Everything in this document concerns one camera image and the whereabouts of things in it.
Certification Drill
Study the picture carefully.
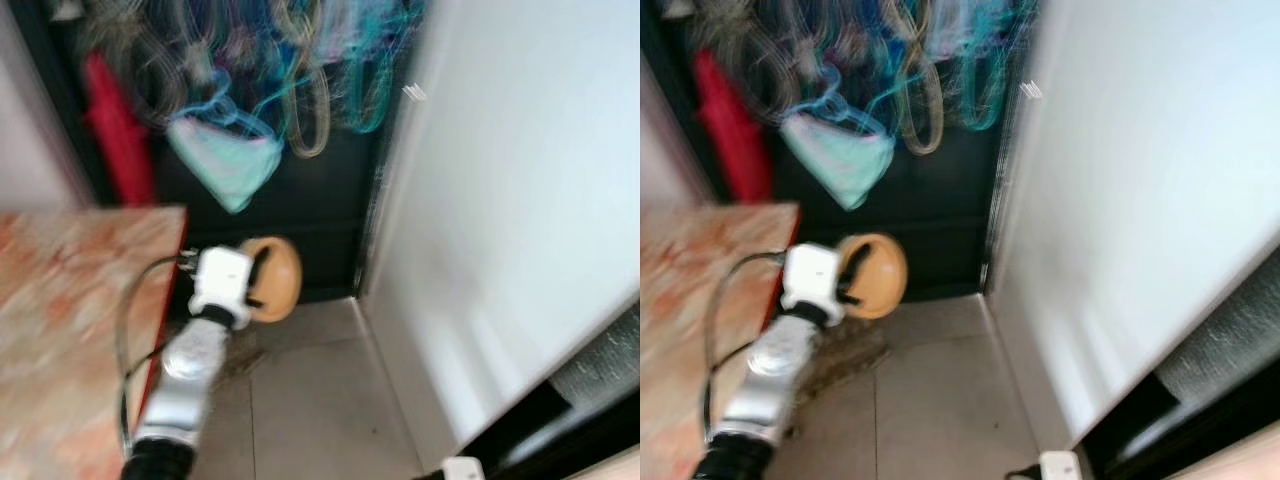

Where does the tan round bun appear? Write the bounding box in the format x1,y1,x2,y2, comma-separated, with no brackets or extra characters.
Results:
238,236,303,324
835,232,910,321

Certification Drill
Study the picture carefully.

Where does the white fridge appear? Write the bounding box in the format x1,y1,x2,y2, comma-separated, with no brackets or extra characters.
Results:
358,0,641,473
983,0,1280,449

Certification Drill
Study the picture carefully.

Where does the black door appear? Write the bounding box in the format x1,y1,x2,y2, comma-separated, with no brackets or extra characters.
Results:
640,0,1036,301
8,0,426,303

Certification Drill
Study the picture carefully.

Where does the teal cloth pouch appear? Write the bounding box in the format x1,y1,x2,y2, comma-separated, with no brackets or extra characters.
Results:
164,100,285,215
778,98,897,212

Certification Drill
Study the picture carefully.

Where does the pink marble table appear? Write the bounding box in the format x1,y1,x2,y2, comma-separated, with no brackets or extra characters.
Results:
0,205,191,480
640,202,803,480

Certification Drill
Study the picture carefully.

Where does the grey textured panel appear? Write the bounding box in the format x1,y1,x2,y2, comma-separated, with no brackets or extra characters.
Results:
545,303,641,413
1153,248,1280,407

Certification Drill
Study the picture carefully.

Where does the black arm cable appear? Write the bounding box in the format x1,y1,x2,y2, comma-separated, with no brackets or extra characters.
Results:
702,250,791,441
113,252,201,456

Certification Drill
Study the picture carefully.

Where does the tan lanyard loop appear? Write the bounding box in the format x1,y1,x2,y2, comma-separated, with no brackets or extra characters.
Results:
285,55,333,159
897,45,945,156

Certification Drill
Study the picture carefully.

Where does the teal lanyard loop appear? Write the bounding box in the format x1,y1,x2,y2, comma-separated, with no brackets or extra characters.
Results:
958,28,1013,132
338,35,399,135

